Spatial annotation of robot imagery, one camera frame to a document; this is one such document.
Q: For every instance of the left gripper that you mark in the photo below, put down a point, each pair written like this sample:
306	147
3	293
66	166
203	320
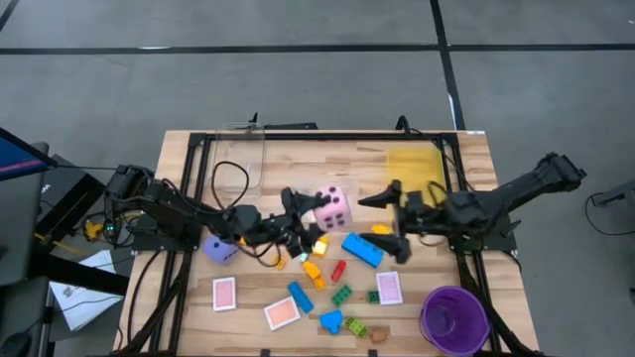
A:
275	230

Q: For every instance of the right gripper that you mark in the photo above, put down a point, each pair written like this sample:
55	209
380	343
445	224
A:
424	215

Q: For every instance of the pink plush die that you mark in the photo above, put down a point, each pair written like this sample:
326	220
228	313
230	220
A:
333	208

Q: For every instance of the large blue toy brick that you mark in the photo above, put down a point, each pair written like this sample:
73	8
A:
362	249

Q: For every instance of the small yellow toy brick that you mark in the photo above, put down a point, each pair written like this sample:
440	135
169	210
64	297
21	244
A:
280	263

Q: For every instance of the large yellow toy brick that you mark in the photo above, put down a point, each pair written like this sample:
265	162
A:
313	273
242	241

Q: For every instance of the purple plush die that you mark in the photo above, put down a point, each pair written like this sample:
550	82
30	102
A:
220	249

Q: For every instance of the playing card deck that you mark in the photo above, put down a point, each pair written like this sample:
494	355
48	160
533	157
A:
282	312
224	293
389	287

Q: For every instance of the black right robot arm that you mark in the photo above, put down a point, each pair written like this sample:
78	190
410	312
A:
521	188

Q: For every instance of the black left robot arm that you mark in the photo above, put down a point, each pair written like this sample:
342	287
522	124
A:
164	208

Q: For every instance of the light blue small block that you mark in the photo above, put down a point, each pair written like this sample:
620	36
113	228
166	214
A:
303	258

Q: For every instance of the yellow plastic bin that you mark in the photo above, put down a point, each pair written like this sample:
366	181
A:
414	168

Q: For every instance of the red toy brick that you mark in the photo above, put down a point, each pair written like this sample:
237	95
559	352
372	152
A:
339	271

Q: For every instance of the flat blue toy brick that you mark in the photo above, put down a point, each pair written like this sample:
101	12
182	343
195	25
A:
300	296

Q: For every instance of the small dark green brick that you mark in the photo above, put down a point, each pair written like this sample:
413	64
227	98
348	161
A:
373	296

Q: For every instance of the long dark green brick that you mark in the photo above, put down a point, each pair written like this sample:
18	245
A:
341	295

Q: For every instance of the large clear plastic bin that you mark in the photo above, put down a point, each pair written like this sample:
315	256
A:
238	158

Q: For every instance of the black mounting bar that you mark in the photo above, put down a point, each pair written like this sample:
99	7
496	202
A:
290	126

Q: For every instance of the blue single-stud toy block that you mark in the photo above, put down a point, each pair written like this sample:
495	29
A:
331	321

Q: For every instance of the lime green toy brick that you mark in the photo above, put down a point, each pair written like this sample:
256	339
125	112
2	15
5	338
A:
356	326

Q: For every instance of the small wooden block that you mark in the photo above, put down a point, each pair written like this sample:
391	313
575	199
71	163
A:
378	336

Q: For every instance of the purple plastic bucket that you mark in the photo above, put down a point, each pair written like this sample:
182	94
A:
454	320

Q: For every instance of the white paper sheets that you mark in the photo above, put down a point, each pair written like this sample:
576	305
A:
84	297

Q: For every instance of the black equipment box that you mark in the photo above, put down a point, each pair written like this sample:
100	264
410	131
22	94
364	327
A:
69	198

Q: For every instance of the laptop with blue screen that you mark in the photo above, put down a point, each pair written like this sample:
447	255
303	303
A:
15	163

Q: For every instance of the black computer mouse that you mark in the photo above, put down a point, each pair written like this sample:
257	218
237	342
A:
12	344

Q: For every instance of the black aluminium rig frame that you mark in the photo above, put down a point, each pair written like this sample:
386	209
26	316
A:
322	136

